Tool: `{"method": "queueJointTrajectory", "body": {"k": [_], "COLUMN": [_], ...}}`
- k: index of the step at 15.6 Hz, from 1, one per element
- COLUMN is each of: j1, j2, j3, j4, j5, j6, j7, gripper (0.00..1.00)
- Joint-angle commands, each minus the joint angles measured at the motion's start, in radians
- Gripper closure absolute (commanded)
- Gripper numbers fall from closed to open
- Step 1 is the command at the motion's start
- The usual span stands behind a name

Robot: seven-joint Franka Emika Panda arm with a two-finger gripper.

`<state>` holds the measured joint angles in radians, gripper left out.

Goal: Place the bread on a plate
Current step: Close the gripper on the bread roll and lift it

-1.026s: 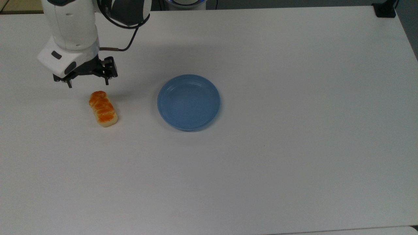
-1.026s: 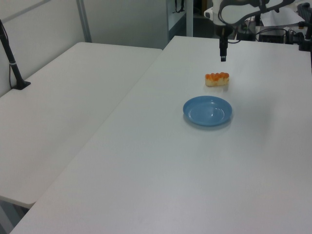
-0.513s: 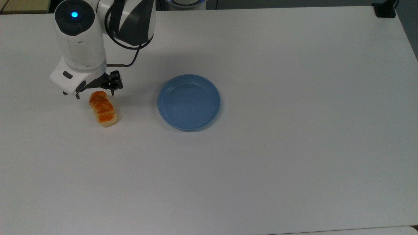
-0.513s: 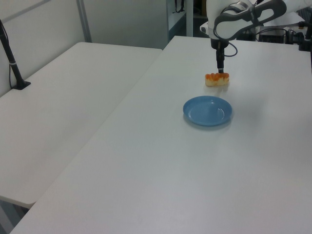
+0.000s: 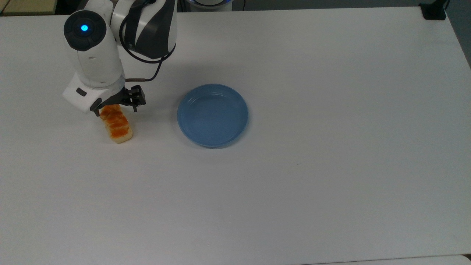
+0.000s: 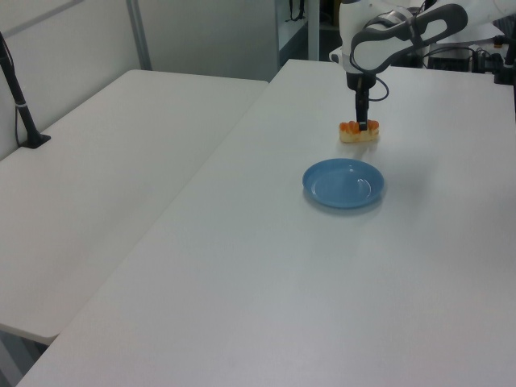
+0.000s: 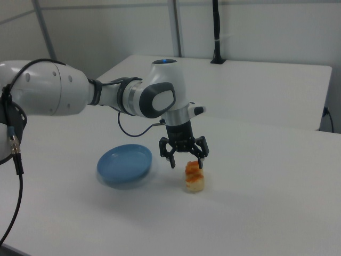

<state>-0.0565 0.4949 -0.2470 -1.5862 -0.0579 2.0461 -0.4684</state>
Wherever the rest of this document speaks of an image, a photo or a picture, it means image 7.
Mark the thin dark gripper cable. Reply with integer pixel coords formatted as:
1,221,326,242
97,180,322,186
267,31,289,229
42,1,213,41
117,111,167,138

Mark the white side table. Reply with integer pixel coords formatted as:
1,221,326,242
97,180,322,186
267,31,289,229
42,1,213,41
95,54,333,131

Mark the bread loaf with orange glaze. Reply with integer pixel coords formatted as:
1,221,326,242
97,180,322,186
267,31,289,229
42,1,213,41
183,161,206,193

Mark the thick black cable with connector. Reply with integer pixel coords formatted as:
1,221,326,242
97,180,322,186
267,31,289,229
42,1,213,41
0,58,67,246

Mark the grey partition frame post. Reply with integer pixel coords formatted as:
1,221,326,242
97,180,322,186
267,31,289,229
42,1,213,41
167,0,185,57
31,0,58,61

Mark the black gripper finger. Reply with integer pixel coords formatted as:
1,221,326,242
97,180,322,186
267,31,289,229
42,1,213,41
159,137,177,170
189,135,210,170

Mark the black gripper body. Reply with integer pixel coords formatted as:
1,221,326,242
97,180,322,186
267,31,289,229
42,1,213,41
165,120,195,154

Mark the black pole with white band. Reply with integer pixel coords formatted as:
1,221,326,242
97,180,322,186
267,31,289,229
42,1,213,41
210,0,226,65

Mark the blue round plate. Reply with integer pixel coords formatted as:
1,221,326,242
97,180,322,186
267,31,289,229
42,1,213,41
96,143,153,189

